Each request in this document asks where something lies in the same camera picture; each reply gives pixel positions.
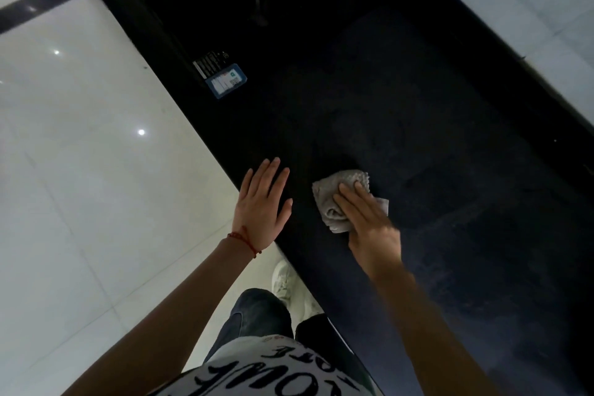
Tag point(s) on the person's right forearm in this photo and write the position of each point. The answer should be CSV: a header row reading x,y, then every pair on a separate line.
x,y
431,340

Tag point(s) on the person's right hand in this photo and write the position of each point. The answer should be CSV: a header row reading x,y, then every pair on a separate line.
x,y
376,242

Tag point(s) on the person's left hand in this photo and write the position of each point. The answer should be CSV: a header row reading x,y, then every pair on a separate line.
x,y
260,214

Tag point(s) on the black stone countertop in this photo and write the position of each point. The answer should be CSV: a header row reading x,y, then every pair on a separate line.
x,y
417,131

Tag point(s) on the person's left forearm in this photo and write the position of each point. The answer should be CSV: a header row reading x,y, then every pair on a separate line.
x,y
162,330

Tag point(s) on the grey cleaning rag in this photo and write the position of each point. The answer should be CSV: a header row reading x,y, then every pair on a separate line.
x,y
327,196

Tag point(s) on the white printed t-shirt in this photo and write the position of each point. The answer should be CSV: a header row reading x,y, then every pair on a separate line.
x,y
241,372

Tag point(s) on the white sneaker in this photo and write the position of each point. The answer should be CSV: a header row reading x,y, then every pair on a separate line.
x,y
308,307
282,279

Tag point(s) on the dark blue jeans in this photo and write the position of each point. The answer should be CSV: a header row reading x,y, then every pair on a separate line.
x,y
255,312

